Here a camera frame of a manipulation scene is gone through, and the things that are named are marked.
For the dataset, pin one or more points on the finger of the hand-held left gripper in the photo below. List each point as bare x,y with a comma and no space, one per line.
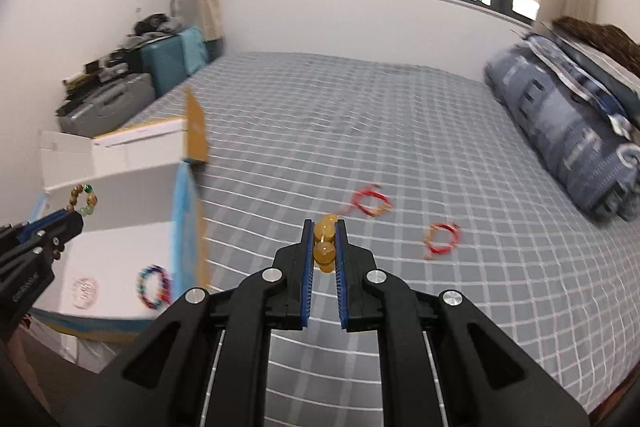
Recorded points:
30,254
55,224

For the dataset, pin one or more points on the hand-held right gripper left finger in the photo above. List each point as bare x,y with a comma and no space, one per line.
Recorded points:
307,277

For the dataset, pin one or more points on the dark clutter pile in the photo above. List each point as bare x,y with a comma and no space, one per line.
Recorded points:
155,24

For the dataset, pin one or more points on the teal suitcase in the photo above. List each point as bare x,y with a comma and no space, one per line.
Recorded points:
170,62

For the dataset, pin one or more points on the grey suitcase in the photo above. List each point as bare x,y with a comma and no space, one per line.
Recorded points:
110,102

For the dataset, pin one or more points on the blue and orange cardboard box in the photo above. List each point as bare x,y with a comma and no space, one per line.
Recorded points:
125,197

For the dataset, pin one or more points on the folded blue printed quilt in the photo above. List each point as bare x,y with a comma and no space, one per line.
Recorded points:
560,132

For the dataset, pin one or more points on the bed with grey checked sheet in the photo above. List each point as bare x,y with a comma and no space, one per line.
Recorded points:
350,132

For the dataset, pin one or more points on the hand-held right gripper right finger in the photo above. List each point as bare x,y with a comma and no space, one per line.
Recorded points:
342,277

